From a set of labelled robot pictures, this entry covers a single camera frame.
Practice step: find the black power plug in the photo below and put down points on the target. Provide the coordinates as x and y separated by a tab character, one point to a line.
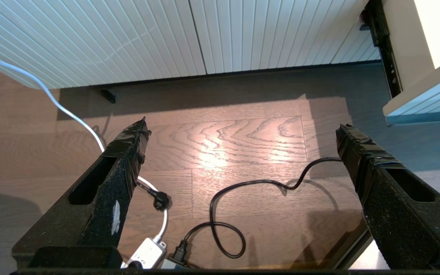
160	200

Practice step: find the black furniture leg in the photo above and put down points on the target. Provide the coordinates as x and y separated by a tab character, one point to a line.
108	96

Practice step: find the white inline power box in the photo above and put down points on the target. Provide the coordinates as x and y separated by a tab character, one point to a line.
147	252

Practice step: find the white ribbed TV cabinet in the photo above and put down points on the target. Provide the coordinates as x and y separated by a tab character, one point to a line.
71	38

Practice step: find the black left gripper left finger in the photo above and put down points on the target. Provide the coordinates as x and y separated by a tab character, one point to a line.
90	229

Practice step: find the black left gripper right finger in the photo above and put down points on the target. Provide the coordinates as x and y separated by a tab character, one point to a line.
414	229

